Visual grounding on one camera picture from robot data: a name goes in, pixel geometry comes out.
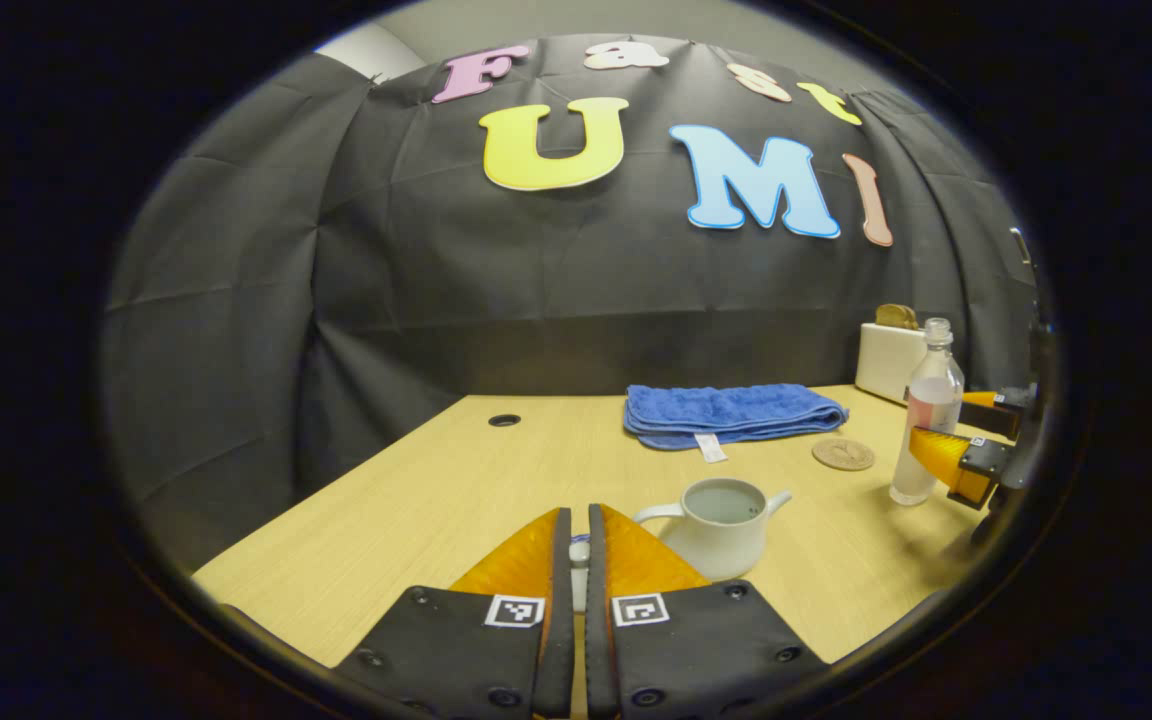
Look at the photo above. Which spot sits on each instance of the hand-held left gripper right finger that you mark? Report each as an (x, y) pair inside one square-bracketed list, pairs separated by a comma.
[(598, 600)]

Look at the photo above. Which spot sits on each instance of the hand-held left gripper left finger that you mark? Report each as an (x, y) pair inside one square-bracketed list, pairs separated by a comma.
[(559, 600)]

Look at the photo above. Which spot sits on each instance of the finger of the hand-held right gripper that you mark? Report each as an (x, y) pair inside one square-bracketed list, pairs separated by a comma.
[(1006, 412), (981, 465)]

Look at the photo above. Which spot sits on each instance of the white teacup lid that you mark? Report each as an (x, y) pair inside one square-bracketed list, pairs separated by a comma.
[(579, 555)]

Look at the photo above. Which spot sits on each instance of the clear plastic water bottle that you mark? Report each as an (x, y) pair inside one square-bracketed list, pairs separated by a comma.
[(928, 405)]

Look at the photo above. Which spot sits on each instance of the round brown coaster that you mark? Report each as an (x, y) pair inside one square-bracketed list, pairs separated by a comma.
[(844, 454)]

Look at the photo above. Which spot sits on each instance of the white ceramic teacup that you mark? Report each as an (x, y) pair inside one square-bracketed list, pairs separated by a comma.
[(726, 548)]

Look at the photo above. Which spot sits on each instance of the cream white toaster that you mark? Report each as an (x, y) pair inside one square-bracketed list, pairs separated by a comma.
[(886, 360)]

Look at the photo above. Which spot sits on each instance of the brown bread slice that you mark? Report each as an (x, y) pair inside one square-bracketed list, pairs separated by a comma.
[(896, 317)]

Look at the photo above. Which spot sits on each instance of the folded blue towel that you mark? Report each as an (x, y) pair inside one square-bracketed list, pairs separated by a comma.
[(726, 410)]

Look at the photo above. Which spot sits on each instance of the black backdrop cloth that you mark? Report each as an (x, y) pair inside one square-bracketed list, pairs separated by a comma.
[(436, 280)]

